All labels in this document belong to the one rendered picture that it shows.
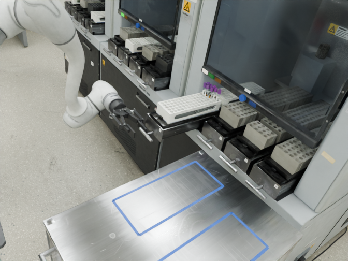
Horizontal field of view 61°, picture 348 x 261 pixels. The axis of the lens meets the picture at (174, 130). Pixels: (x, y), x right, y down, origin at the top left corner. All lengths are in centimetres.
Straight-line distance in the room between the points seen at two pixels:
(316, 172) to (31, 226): 150
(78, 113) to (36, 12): 56
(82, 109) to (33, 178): 85
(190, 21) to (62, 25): 62
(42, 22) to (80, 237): 66
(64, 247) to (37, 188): 129
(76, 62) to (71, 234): 68
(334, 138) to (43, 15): 99
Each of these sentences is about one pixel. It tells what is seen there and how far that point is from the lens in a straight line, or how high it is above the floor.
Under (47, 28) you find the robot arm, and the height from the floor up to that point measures 117.
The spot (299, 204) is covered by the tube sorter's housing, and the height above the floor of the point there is 73.
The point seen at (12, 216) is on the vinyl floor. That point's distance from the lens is 200.
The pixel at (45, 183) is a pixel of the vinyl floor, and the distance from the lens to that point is 212.
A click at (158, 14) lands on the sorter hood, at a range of 166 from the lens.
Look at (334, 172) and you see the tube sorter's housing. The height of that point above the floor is 93.
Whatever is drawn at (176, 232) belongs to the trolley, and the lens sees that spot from 87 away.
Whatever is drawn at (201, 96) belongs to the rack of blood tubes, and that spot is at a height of 86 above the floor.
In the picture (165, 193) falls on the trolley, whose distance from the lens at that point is 95.
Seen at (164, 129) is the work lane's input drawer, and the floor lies 81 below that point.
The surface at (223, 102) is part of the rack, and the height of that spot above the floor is 85.
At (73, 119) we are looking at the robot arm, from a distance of 149.
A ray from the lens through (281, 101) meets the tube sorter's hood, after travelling 113.
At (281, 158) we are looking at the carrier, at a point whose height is 85.
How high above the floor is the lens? 153
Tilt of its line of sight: 36 degrees down
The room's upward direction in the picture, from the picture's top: 11 degrees clockwise
